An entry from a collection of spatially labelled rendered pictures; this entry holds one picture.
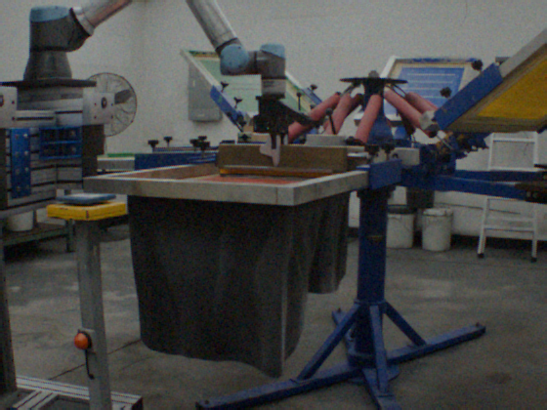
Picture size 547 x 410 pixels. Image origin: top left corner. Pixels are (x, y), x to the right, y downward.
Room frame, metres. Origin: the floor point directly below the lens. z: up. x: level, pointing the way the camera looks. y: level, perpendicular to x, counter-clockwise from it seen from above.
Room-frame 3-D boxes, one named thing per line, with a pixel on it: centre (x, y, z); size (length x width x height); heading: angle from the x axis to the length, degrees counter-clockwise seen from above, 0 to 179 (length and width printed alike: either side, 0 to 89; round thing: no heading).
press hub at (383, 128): (2.73, -0.44, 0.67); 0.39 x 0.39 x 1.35
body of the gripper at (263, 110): (1.92, 0.00, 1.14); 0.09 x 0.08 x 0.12; 63
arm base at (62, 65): (1.81, 0.66, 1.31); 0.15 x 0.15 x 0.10
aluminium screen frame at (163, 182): (1.79, 0.04, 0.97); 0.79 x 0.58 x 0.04; 153
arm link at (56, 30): (1.81, 0.66, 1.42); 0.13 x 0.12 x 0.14; 178
